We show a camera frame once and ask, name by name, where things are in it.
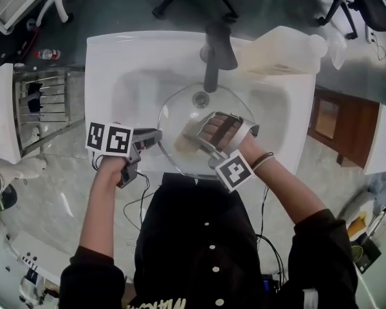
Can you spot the metal sink drain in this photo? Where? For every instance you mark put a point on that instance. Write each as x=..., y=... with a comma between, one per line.
x=200, y=98

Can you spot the person's right hand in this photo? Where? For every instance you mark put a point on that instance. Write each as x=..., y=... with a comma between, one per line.
x=249, y=148

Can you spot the black printed box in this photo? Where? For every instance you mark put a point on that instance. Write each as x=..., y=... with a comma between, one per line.
x=366, y=254

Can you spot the glass pot lid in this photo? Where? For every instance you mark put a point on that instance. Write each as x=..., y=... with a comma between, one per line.
x=186, y=108

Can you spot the white crumpled cloth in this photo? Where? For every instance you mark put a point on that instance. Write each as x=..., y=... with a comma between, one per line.
x=25, y=167

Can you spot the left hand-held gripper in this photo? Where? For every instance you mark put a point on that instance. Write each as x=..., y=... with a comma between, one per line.
x=119, y=140

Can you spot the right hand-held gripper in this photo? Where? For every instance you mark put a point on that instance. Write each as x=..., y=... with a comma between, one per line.
x=235, y=171

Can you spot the white power strip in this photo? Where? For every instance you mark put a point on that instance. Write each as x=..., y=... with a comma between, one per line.
x=370, y=34

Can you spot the beige scrubbing sponge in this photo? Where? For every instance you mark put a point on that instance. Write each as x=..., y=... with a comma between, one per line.
x=188, y=140

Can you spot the black faucet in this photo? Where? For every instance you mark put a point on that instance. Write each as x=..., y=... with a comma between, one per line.
x=217, y=53

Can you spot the person's left hand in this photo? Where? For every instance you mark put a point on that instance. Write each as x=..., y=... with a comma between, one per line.
x=111, y=169

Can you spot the translucent plastic jug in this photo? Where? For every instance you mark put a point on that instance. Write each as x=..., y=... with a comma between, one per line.
x=283, y=50

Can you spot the white ceramic sink basin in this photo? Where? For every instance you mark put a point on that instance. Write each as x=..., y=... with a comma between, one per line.
x=122, y=60

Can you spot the red label bottle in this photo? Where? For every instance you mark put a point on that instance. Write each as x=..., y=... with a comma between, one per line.
x=47, y=54

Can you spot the person's black buttoned clothing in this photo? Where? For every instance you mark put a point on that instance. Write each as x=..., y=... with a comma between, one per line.
x=196, y=253

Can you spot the black mesh office chair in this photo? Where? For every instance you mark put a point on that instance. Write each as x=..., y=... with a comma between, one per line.
x=370, y=5

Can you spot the clear plastic bag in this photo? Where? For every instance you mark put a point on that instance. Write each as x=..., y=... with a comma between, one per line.
x=338, y=48

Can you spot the person's right forearm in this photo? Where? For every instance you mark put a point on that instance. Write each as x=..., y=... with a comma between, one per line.
x=286, y=195

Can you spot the person's left forearm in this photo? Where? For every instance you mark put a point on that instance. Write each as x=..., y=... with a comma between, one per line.
x=96, y=211

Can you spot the brown wooden cabinet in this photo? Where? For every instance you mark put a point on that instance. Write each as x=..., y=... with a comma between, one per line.
x=350, y=127

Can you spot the blue black device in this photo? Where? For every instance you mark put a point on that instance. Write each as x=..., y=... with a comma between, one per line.
x=271, y=283

